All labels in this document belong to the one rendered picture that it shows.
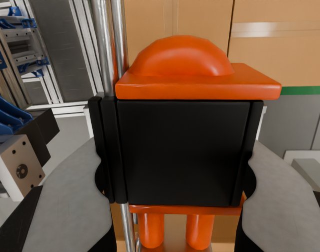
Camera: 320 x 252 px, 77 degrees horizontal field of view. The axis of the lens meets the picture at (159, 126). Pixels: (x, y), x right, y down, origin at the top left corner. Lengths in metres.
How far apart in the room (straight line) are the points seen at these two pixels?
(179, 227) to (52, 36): 1.17
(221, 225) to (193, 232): 0.30
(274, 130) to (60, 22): 1.51
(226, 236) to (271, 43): 0.65
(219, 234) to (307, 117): 1.40
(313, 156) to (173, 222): 1.80
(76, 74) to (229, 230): 1.07
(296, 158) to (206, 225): 1.74
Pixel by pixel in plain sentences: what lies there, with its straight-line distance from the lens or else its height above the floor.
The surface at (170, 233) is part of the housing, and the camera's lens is 0.20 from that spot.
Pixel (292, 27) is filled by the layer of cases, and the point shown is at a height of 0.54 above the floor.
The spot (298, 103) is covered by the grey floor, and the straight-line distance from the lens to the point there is 1.67.
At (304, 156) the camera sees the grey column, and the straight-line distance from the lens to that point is 1.92.
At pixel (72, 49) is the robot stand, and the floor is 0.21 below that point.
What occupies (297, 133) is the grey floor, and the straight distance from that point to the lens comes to 1.79.
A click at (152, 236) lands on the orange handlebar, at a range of 0.18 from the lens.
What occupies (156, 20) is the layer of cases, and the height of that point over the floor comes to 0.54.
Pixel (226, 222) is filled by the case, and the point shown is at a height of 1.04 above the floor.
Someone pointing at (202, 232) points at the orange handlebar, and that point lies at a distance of 0.18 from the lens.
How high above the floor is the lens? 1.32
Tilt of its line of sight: 62 degrees down
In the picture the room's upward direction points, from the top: 175 degrees counter-clockwise
